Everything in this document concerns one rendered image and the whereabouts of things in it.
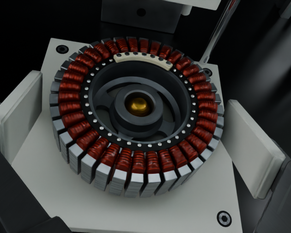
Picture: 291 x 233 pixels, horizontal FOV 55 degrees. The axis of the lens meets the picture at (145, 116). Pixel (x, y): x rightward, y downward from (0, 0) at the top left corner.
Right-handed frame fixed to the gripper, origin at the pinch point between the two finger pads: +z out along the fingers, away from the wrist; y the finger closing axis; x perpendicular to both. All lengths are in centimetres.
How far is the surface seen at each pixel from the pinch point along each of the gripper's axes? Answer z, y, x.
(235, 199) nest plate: -3.1, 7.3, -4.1
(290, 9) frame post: 17.2, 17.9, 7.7
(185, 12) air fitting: 12.0, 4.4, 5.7
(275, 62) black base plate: 10.9, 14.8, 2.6
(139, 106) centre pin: -0.3, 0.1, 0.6
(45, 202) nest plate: -4.1, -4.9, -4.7
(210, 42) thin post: 6.2, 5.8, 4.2
